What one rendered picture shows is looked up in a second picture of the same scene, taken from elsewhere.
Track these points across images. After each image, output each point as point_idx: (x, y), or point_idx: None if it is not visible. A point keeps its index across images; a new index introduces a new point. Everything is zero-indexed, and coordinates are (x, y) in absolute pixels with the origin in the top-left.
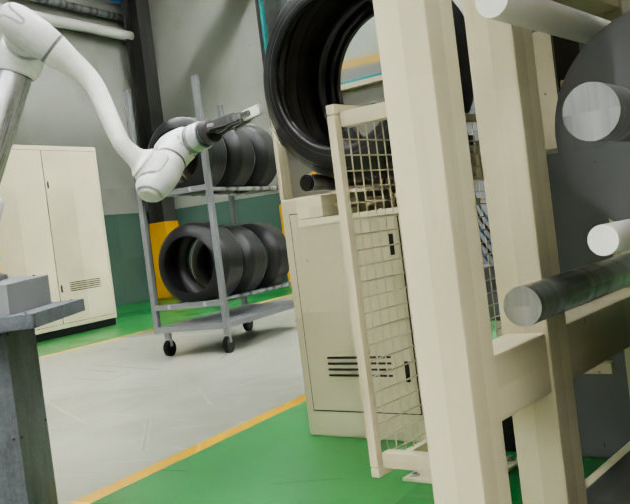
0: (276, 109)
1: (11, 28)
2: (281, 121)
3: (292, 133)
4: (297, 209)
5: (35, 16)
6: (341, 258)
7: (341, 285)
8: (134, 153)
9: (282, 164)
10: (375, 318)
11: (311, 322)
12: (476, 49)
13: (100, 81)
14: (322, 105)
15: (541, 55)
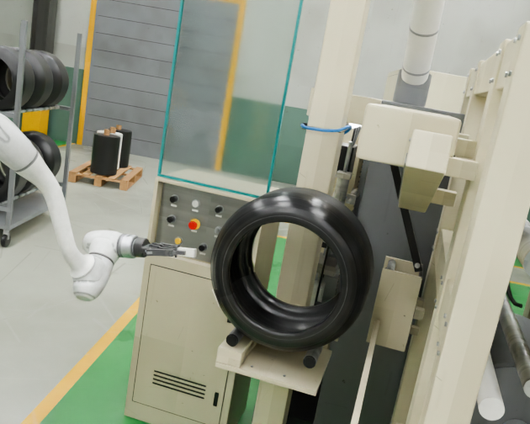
0: (223, 281)
1: None
2: (225, 291)
3: (232, 304)
4: (218, 354)
5: (19, 135)
6: (186, 310)
7: (181, 327)
8: (80, 262)
9: (154, 224)
10: (202, 358)
11: (147, 343)
12: (430, 368)
13: (61, 194)
14: (237, 253)
15: (410, 291)
